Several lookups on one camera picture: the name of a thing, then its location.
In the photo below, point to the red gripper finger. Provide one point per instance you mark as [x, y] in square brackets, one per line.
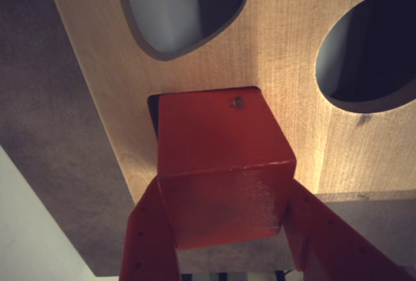
[325, 245]
[146, 245]

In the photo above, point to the red cube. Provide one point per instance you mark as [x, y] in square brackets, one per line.
[221, 164]

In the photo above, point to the wooden shape sorter box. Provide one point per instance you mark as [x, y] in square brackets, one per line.
[286, 50]

